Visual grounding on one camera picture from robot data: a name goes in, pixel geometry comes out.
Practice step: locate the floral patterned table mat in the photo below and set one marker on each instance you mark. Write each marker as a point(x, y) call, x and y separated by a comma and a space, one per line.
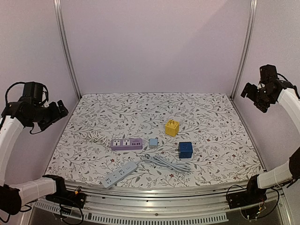
point(178, 140)

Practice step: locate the right aluminium frame post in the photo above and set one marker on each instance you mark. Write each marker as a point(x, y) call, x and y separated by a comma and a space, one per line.
point(245, 49)

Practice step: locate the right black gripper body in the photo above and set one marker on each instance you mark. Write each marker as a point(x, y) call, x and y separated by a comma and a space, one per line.
point(255, 95)

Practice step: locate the blue cube plug adapter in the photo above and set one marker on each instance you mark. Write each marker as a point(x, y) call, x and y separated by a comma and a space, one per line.
point(184, 150)

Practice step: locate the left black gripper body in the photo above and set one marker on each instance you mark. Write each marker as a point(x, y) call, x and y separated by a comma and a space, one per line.
point(44, 116)

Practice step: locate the aluminium frame post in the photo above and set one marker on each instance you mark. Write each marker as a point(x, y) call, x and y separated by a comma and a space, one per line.
point(65, 47)
point(245, 49)

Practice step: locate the grey-blue power strip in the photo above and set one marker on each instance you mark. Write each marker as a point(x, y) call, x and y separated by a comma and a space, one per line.
point(119, 174)

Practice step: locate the aluminium front rail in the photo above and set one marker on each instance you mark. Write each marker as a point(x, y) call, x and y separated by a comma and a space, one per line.
point(201, 205)

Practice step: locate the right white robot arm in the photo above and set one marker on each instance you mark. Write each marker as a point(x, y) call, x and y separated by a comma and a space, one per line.
point(275, 88)

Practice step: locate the left aluminium frame post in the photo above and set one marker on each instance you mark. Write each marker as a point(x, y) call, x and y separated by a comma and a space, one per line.
point(65, 47)

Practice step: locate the purple power strip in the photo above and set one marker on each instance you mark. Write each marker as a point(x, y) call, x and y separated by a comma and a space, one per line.
point(127, 144)

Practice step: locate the small light blue adapter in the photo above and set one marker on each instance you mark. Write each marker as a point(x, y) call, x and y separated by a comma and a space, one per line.
point(153, 142)

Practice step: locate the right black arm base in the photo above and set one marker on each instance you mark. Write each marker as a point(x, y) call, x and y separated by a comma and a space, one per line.
point(245, 198)

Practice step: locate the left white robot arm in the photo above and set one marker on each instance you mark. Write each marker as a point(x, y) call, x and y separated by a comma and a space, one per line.
point(31, 109)

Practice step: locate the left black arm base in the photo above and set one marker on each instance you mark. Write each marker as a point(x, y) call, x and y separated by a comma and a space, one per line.
point(73, 198)

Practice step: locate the yellow cube plug adapter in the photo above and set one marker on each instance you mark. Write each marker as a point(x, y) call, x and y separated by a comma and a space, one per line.
point(172, 128)

